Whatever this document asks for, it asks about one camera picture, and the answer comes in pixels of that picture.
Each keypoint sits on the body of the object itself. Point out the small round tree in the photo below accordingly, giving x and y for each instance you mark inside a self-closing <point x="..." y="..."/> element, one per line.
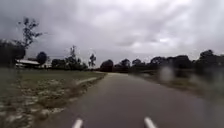
<point x="41" y="57"/>

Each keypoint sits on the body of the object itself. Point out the row of dark trees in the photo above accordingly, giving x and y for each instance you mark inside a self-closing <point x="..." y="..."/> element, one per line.
<point x="156" y="63"/>

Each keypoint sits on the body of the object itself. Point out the grey asphalt road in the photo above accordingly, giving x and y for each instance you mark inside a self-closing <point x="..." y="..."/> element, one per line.
<point x="123" y="100"/>

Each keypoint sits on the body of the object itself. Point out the low building with pale roof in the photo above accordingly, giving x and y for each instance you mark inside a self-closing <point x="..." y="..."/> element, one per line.
<point x="27" y="62"/>

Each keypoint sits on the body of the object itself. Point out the dark bushy tree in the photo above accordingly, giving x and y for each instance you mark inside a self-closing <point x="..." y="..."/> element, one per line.
<point x="10" y="53"/>

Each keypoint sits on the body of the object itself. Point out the robot's own part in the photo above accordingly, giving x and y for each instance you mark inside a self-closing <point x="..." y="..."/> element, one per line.
<point x="77" y="123"/>
<point x="149" y="123"/>

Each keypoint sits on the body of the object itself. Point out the small slender tree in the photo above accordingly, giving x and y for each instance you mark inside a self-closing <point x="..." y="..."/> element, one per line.
<point x="92" y="60"/>

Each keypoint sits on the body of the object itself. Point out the clump of trees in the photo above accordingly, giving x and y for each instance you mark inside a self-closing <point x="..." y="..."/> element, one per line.
<point x="71" y="62"/>

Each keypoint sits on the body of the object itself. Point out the tall thin tree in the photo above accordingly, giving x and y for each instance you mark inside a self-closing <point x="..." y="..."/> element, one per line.
<point x="28" y="33"/>

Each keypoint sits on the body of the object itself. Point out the patchy grass verge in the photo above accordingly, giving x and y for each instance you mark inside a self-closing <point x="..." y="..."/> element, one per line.
<point x="40" y="87"/>

